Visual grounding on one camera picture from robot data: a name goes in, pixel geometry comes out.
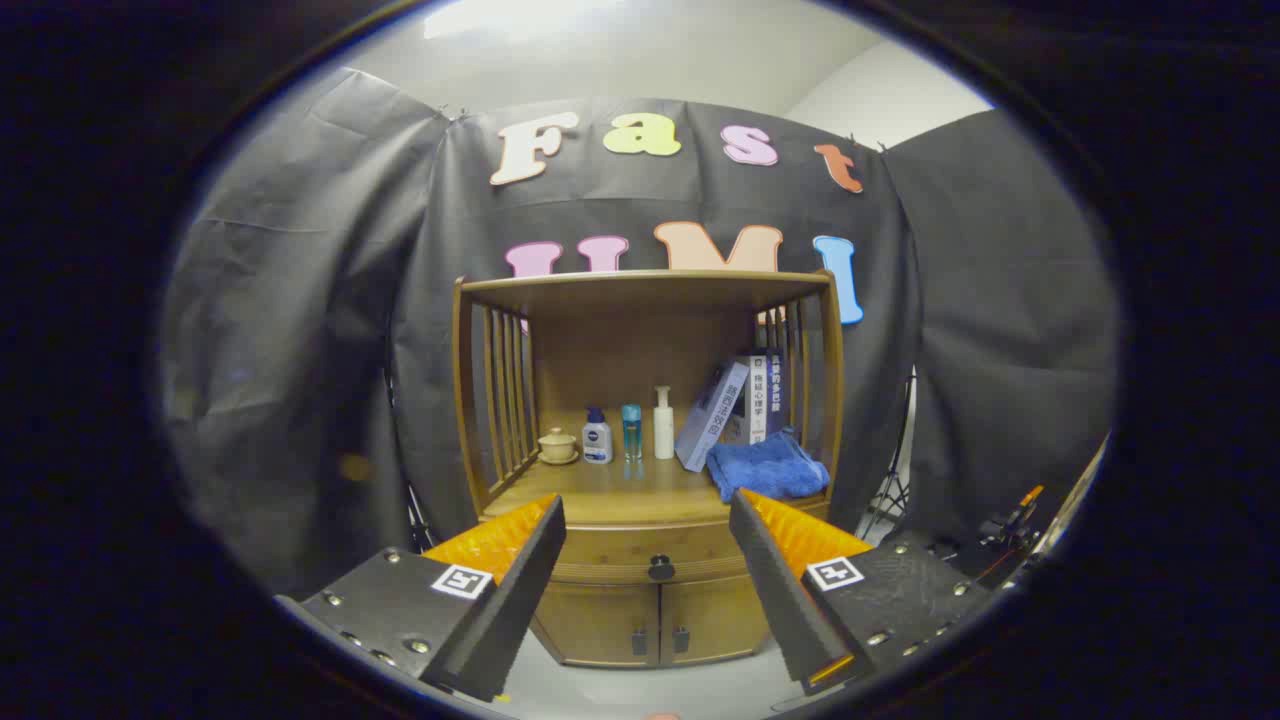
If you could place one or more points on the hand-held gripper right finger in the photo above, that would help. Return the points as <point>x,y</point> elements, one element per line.
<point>780,600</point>

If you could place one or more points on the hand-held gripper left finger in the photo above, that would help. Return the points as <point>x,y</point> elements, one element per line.
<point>505,610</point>

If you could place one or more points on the wooden drawer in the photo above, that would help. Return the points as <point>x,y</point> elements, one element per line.
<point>620,550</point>

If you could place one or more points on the wooden cabinet door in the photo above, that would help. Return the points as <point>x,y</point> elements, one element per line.
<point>600,620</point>
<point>710,620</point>

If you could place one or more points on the wooden countertop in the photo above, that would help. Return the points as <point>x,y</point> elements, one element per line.
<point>620,490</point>

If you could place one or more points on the wooden cabinet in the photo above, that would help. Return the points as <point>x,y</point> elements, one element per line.
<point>640,350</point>

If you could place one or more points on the blue towel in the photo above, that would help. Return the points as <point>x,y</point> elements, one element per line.
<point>765,468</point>

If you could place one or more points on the beige lidded teacup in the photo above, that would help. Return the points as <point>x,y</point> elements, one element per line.
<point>557,445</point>

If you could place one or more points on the white bottle with blue cap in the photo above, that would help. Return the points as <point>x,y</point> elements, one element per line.
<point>597,440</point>

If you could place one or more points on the lavender book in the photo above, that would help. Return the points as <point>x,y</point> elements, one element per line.
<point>710,415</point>

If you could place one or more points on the white pump bottle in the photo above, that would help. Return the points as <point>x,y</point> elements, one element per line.
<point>664,430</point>

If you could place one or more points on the dark blue book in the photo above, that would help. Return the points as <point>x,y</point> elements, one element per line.
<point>777,385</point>

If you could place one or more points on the clear blue bottle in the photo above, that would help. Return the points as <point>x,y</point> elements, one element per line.
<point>631,430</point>

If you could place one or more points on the black equipment with orange clamp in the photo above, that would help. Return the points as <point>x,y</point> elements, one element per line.
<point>1010,522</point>

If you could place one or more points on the black backdrop cloth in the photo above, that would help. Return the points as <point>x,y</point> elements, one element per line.
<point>300,300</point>

